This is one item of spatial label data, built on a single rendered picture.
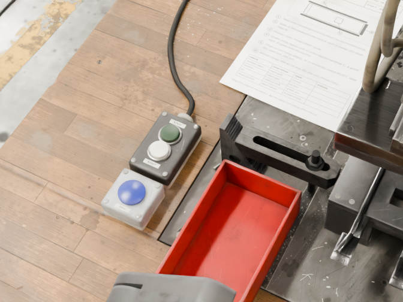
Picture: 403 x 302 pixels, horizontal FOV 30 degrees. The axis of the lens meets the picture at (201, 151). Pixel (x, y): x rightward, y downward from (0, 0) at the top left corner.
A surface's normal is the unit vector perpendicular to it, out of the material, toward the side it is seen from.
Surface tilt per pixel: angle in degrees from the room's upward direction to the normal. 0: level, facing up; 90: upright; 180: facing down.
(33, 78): 0
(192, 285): 32
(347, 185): 0
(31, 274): 0
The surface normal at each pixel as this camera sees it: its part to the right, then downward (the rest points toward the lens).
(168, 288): -0.55, -0.60
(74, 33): -0.06, -0.54
